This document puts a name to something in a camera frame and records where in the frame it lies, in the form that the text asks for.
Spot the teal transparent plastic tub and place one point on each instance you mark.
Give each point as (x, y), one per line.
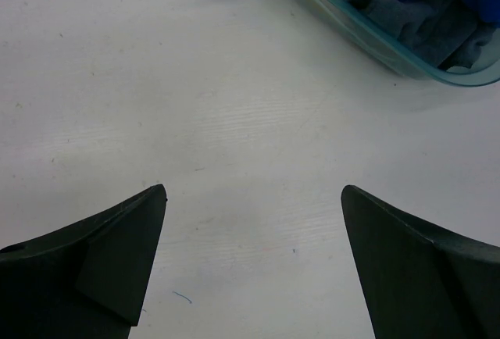
(385, 49)

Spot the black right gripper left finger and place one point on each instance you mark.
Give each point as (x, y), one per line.
(85, 280)

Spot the grey-blue towel in tub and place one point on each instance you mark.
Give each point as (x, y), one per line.
(443, 33)

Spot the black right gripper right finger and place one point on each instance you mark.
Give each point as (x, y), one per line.
(420, 280)

